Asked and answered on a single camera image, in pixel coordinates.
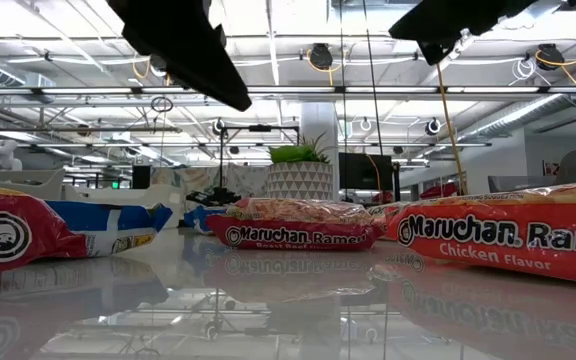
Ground orange chicken ramen pack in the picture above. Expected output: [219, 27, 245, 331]
[365, 201, 419, 242]
[386, 179, 576, 287]

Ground blue soy sauce ramen pack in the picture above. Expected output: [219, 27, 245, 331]
[46, 199, 174, 259]
[183, 204, 229, 235]

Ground clear plastic bin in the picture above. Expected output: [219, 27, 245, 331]
[0, 167, 67, 201]

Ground red roast beef ramen pack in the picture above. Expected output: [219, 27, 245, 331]
[0, 182, 89, 280]
[205, 197, 385, 252]

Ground black speaker box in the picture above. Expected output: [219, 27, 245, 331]
[131, 164, 152, 190]

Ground red object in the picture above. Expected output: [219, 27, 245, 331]
[419, 181, 460, 200]

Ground black monitor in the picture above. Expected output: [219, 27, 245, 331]
[338, 152, 395, 192]

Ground succulent plant in patterned pot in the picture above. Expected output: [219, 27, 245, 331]
[266, 132, 335, 202]

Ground white robot figure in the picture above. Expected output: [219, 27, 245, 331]
[0, 138, 23, 173]

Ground yellow hanging cable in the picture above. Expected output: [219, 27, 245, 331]
[435, 63, 469, 197]

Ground black camera stand rig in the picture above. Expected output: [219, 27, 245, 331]
[186, 123, 302, 207]

